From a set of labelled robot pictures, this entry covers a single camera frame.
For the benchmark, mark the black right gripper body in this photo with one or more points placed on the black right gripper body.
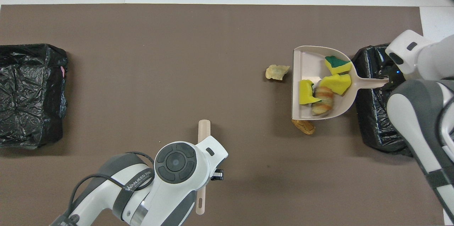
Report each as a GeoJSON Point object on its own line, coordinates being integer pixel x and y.
{"type": "Point", "coordinates": [393, 77]}

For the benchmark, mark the beige brush with black bristles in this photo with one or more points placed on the beige brush with black bristles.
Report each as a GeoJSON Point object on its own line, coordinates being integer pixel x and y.
{"type": "Point", "coordinates": [204, 130]}

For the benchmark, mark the yellow green sponge piece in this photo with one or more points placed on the yellow green sponge piece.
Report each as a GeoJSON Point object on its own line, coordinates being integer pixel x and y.
{"type": "Point", "coordinates": [338, 64]}
{"type": "Point", "coordinates": [337, 83]}
{"type": "Point", "coordinates": [305, 93]}

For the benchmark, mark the beige plastic dustpan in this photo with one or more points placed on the beige plastic dustpan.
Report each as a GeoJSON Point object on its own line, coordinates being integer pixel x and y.
{"type": "Point", "coordinates": [312, 66]}

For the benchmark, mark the brown bread roll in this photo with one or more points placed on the brown bread roll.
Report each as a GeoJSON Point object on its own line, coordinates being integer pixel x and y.
{"type": "Point", "coordinates": [305, 126]}

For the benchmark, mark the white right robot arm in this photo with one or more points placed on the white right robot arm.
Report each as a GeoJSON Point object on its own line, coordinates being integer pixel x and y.
{"type": "Point", "coordinates": [408, 112]}

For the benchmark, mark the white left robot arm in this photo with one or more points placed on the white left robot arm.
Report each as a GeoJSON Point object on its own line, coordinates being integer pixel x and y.
{"type": "Point", "coordinates": [166, 197]}

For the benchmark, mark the open bin with black bag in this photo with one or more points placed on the open bin with black bag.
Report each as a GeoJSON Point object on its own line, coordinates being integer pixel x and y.
{"type": "Point", "coordinates": [372, 126]}

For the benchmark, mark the bin covered with black bag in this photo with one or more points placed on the bin covered with black bag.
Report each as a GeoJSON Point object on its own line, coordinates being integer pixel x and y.
{"type": "Point", "coordinates": [32, 94]}

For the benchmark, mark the flat yellow pastry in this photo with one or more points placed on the flat yellow pastry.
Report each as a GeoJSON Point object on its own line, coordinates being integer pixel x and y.
{"type": "Point", "coordinates": [277, 71]}

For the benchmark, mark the brown table mat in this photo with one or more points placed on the brown table mat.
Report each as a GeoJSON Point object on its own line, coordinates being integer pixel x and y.
{"type": "Point", "coordinates": [142, 77]}

